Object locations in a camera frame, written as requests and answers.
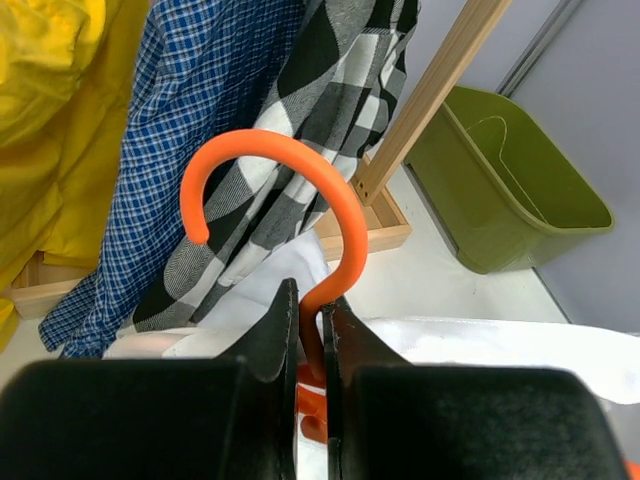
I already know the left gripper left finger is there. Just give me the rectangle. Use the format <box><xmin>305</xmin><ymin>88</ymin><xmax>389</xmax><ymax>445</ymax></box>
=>
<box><xmin>1</xmin><ymin>279</ymin><xmax>299</xmax><ymax>479</ymax></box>

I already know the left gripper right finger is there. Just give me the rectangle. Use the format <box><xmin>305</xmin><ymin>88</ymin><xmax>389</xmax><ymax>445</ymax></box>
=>
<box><xmin>322</xmin><ymin>299</ymin><xmax>630</xmax><ymax>479</ymax></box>

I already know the orange hanger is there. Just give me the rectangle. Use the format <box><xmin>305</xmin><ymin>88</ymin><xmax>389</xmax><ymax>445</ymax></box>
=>
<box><xmin>178</xmin><ymin>128</ymin><xmax>370</xmax><ymax>446</ymax></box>

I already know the black white checked shirt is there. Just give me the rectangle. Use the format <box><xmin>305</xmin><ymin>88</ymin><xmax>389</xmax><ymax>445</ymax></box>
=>
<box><xmin>121</xmin><ymin>1</ymin><xmax>419</xmax><ymax>332</ymax></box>

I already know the blue checked shirt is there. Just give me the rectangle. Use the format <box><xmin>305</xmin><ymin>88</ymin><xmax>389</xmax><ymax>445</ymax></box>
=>
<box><xmin>38</xmin><ymin>1</ymin><xmax>304</xmax><ymax>358</ymax></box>

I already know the wooden clothes rack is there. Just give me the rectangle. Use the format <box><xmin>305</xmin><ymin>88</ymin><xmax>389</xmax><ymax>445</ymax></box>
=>
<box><xmin>1</xmin><ymin>0</ymin><xmax>510</xmax><ymax>320</ymax></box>

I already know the green plastic basket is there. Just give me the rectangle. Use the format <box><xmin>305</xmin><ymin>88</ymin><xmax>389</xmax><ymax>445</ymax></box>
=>
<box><xmin>405</xmin><ymin>87</ymin><xmax>614</xmax><ymax>274</ymax></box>

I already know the yellow garment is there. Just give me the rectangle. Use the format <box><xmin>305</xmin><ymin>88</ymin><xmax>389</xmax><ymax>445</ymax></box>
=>
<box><xmin>0</xmin><ymin>0</ymin><xmax>151</xmax><ymax>351</ymax></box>

